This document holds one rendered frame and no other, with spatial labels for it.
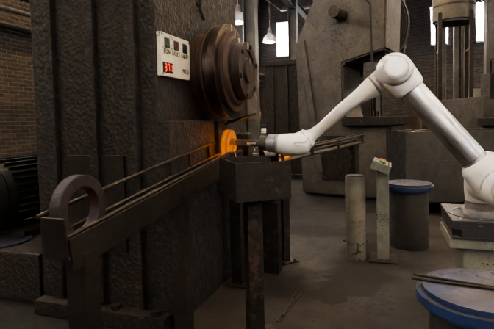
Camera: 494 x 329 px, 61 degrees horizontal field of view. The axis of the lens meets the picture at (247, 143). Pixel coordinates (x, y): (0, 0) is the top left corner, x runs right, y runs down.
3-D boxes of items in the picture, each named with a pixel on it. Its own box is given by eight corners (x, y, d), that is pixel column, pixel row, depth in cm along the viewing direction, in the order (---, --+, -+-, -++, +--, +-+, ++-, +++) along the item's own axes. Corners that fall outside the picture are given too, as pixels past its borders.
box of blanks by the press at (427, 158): (404, 216, 370) (404, 128, 366) (381, 198, 453) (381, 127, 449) (527, 215, 363) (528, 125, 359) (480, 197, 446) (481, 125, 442)
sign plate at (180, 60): (157, 75, 173) (156, 31, 172) (186, 81, 197) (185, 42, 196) (162, 75, 172) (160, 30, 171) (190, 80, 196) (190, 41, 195)
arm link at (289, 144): (275, 154, 201) (281, 155, 213) (307, 156, 196) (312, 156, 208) (276, 131, 201) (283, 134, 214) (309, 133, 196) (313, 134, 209)
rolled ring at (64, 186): (102, 167, 119) (92, 167, 121) (54, 184, 102) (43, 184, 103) (109, 229, 122) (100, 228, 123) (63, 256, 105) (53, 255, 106)
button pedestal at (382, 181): (368, 264, 250) (367, 160, 247) (370, 251, 273) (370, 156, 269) (397, 266, 245) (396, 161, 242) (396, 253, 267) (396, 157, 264)
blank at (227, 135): (220, 131, 207) (226, 131, 206) (231, 128, 221) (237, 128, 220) (220, 161, 209) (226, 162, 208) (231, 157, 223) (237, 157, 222)
